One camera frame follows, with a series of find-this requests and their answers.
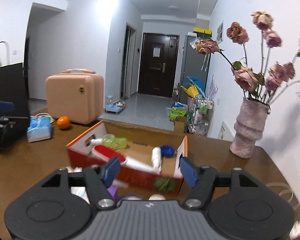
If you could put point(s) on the pink ribbed suitcase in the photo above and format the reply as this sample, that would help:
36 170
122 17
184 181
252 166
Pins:
75 93

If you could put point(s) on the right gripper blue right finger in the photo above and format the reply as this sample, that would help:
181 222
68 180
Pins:
201 180

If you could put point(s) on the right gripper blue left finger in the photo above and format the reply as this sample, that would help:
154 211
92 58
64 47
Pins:
97 181

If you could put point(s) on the dried pink roses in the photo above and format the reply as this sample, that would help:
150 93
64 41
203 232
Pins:
269 83

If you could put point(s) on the pink textured vase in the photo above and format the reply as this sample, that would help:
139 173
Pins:
249 127

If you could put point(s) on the blue ribbed lid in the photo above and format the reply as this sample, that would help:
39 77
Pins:
167 151

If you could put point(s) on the black paper bag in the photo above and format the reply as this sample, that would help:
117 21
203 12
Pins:
13 89

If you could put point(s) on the green spray bottle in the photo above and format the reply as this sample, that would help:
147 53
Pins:
114 143

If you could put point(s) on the red brush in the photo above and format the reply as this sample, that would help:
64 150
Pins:
105 154

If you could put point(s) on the red cardboard pumpkin box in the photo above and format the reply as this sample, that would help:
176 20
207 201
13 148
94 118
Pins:
138 170

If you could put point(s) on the white tube bottle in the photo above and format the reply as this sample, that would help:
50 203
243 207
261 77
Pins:
157 159

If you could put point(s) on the blue tissue pack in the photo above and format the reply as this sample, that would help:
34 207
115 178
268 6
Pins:
40 129

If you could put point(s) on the yellow watering can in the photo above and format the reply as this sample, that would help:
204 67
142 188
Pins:
191 91

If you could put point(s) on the dark brown entrance door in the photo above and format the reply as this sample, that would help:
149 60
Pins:
158 64

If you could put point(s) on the wire storage cart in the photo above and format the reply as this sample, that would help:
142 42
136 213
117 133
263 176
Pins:
199 116

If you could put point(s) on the orange fruit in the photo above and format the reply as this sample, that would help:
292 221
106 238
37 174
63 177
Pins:
63 122

